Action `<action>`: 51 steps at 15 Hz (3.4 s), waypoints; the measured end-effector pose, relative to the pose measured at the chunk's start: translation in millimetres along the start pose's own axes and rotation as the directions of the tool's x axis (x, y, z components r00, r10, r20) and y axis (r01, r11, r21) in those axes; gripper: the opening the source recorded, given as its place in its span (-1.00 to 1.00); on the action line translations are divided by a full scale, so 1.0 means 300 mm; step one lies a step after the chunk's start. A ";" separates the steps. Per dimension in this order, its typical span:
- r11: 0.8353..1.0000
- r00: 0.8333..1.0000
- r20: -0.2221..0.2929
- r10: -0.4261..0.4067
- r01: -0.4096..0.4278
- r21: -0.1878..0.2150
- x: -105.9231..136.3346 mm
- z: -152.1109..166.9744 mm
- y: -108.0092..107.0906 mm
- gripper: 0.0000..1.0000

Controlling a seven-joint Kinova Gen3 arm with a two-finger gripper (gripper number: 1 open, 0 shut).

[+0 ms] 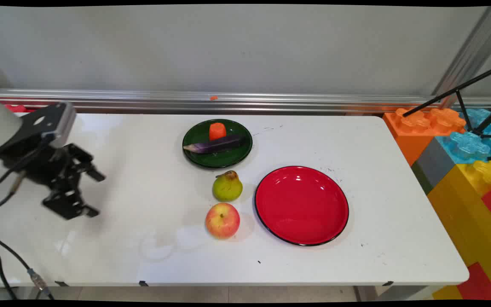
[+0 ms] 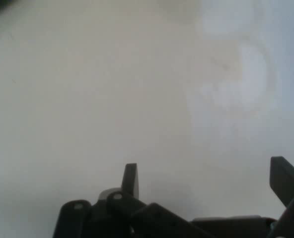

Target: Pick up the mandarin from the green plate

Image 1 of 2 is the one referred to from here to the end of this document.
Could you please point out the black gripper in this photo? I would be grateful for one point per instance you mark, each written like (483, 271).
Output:
(36, 164)

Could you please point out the orange toy fruit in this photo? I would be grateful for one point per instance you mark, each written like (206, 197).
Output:
(217, 131)

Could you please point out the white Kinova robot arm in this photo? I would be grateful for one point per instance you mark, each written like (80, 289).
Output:
(0, 125)

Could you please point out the red studded block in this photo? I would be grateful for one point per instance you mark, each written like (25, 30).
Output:
(15, 108)

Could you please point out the dark green round plate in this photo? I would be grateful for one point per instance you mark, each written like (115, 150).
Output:
(218, 160)

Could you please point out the purple toy eggplant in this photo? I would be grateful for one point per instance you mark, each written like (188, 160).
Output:
(218, 145)

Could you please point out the red yellow toy apple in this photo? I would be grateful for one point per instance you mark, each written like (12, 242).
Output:
(222, 221)

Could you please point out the green toy pear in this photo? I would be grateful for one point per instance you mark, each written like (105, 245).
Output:
(227, 189)

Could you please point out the red round plate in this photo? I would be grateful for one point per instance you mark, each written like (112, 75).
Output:
(301, 207)

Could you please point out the orange giant building block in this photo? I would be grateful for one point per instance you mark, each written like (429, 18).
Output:
(411, 136)

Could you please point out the grey giant building block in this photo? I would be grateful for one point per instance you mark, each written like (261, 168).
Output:
(435, 164)

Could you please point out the black tripod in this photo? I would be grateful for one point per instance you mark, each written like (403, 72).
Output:
(441, 97)

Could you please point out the yellow giant building block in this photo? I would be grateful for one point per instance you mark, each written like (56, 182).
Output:
(463, 204)

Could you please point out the blue giant building block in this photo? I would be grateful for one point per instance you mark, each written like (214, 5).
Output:
(469, 145)

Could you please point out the black silver wrist camera box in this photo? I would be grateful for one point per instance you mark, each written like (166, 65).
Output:
(53, 121)

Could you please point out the aluminium rail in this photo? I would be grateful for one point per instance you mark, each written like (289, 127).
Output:
(143, 100)

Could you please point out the aluminium frame post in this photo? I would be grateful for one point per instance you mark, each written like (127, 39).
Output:
(471, 49)

